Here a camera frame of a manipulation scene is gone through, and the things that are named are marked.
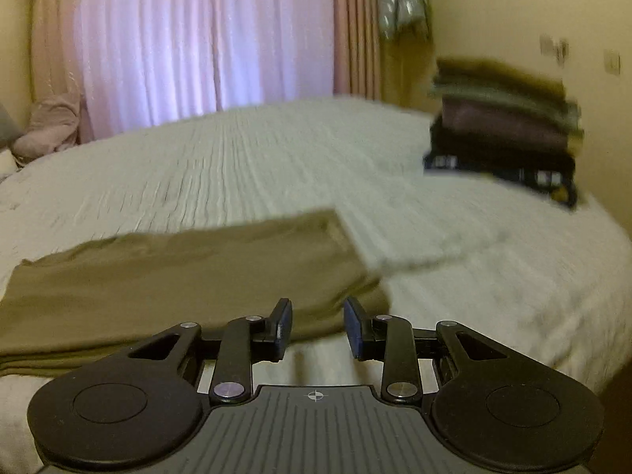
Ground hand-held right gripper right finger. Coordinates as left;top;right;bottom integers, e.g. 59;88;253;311
343;297;508;404

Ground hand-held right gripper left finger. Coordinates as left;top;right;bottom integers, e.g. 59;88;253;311
129;297;294;404

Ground olive brown garment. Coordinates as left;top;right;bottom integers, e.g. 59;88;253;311
0;209;394;380

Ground hanging grey clothes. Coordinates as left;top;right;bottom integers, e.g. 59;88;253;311
374;0;431;44

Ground bed with white bedspread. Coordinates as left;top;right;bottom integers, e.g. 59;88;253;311
0;95;632;474

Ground dark blue printed folded cloth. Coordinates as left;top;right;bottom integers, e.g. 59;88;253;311
422;152;582;209

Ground black folded cloth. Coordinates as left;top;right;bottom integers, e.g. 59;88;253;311
425;122;579;181

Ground purple brown folded cloth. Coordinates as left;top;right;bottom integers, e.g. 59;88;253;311
438;95;577;153

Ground dark olive folded cloth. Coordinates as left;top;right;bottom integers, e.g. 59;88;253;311
433;56;568;104

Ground grey green folded cloth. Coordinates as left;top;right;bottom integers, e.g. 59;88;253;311
429;83;583;132

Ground sheer white curtain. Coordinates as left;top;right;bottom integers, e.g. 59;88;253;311
69;0;337;135

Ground pink drape curtain with bundle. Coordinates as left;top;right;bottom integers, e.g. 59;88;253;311
12;0;97;163

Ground grey cushion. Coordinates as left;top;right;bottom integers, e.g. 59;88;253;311
0;103;26;150

